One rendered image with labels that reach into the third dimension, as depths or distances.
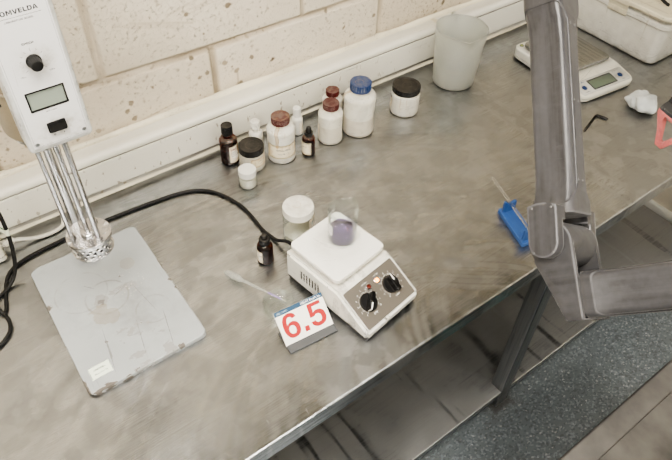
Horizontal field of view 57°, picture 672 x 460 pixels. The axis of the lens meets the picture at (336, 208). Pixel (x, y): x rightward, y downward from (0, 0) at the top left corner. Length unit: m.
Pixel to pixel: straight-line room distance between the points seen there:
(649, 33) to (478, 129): 0.58
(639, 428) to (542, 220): 0.84
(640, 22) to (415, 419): 1.20
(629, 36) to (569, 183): 1.10
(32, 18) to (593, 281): 0.69
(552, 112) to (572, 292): 0.24
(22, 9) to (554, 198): 0.65
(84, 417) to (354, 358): 0.42
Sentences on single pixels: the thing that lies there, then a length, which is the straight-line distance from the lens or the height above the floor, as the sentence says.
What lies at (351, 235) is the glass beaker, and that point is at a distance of 1.06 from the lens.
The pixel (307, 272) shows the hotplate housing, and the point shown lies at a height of 0.81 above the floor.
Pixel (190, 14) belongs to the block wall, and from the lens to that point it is 1.28.
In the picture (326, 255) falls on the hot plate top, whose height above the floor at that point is 0.84.
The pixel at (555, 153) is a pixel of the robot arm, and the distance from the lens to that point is 0.86.
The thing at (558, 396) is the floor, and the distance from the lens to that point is 1.99.
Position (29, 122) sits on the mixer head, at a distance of 0.80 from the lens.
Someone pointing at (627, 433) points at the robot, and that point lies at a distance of 1.56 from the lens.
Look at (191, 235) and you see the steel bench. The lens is 1.23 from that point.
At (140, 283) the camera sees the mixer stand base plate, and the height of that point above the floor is 0.76.
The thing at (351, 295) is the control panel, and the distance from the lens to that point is 1.04.
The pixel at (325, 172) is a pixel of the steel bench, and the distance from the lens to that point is 1.34.
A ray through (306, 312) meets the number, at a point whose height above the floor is 0.78.
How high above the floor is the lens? 1.64
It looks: 45 degrees down
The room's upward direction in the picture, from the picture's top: 2 degrees clockwise
